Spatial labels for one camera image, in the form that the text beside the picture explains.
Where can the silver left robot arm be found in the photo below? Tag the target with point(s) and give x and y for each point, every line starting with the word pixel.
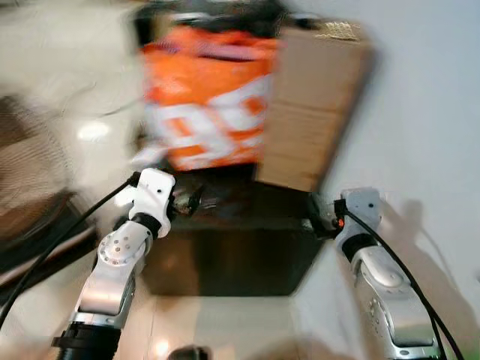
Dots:
pixel 112 277

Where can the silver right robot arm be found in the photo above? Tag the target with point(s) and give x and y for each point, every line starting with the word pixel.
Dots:
pixel 390 300

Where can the black low cabinet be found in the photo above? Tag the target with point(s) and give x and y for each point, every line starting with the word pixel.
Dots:
pixel 236 244

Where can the orange white printed bag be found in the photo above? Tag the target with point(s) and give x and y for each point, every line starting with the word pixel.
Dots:
pixel 206 101

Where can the brown cardboard box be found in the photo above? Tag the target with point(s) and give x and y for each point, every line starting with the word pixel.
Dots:
pixel 315 109

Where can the dark robot foot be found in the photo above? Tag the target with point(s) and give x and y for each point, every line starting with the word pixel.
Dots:
pixel 187 352

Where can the brown woven furniture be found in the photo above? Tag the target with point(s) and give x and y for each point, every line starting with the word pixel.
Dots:
pixel 30 172

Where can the black bag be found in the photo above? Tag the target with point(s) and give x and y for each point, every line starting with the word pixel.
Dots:
pixel 210 13

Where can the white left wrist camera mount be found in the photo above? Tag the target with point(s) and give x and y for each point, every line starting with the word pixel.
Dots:
pixel 154 193

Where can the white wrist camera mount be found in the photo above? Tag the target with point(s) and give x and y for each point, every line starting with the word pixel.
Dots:
pixel 154 193
pixel 360 211

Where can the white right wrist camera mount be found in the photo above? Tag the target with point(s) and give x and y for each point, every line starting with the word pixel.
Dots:
pixel 360 211

